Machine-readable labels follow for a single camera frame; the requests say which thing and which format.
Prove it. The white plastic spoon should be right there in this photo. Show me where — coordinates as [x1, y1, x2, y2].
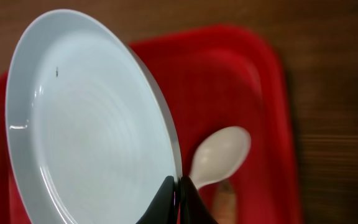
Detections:
[189, 126, 251, 190]

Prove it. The red plastic tray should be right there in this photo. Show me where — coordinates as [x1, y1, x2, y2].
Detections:
[0, 26, 302, 223]

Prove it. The light blue plate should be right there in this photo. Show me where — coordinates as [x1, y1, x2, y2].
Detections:
[5, 9, 182, 223]

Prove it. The orange carrot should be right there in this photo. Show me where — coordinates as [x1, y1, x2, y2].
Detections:
[212, 180, 236, 224]

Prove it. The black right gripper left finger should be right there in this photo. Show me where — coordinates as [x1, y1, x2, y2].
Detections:
[137, 176, 175, 224]

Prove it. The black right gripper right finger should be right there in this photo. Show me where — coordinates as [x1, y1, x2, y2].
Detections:
[180, 177, 218, 224]

